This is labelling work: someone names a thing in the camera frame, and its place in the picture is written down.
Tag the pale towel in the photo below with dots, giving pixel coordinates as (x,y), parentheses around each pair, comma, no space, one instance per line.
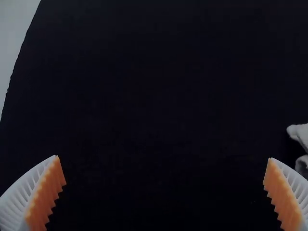
(302,134)

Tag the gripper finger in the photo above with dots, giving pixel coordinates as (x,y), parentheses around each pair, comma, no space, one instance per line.
(286,199)
(36,199)

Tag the black mat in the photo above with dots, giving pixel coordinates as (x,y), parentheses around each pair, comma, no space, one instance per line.
(154,96)

